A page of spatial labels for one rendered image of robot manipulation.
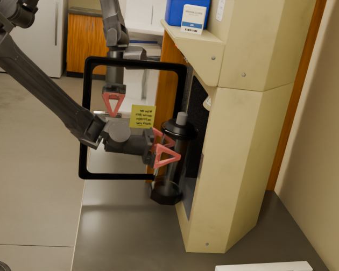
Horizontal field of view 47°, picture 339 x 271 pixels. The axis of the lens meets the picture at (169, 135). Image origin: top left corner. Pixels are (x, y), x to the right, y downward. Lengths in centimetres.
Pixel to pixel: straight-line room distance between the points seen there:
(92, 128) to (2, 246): 166
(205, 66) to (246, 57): 9
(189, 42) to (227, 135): 24
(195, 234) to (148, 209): 23
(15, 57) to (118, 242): 55
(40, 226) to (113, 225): 162
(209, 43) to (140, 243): 57
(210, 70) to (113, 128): 29
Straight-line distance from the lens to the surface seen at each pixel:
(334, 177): 126
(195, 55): 88
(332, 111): 129
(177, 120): 108
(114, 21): 129
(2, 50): 91
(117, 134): 100
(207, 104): 105
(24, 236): 268
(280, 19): 92
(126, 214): 123
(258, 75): 92
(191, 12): 95
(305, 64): 138
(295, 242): 128
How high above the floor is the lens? 163
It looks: 22 degrees down
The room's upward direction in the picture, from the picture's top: 9 degrees clockwise
